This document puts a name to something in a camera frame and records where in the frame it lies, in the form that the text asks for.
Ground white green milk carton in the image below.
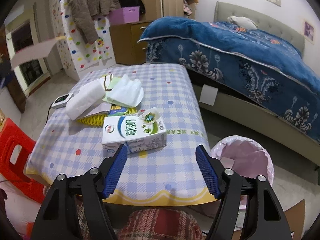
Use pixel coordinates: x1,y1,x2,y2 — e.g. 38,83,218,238
102,115,167,153

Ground yellow foam fruit net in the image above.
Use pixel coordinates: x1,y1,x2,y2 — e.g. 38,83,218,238
76,105,138,127

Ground white foam wrap roll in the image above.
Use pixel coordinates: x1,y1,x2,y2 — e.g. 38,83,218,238
66,80,105,121

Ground white bag with gold stripes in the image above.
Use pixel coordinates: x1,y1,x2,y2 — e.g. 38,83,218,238
98,74,113,91

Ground pink lined trash bin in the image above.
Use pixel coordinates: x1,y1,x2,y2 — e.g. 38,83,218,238
210,135,275,209

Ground plaid trousers leg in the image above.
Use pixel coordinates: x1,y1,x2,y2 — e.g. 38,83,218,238
118,208,203,240

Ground red plastic stool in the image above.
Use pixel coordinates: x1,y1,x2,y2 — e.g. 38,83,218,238
1,118,44,204

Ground white paper label on bed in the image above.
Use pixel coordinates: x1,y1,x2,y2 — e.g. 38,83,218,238
200,85,218,106

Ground blue floral blanket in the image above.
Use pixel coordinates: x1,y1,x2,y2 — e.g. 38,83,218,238
140,17,319,141

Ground polka dot white cabinet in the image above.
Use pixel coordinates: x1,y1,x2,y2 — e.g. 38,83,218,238
49,0,116,80

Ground white pillow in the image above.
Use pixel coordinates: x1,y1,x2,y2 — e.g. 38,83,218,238
227,16,259,30

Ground brown wooden drawer cabinet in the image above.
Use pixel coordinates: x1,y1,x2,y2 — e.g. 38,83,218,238
109,20,152,66

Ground purple storage basket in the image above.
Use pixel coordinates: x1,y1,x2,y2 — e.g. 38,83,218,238
108,7,139,25

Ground brown quilted jacket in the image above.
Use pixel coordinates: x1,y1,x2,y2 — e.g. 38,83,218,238
67,0,120,44

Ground grey upholstered bed frame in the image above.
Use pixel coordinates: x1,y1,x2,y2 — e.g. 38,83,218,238
189,1,319,165

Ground black power cable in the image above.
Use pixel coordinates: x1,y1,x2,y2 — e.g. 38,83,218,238
44,106,53,126

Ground small purple wall picture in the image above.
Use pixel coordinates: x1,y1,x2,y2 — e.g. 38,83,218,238
303,20,314,43

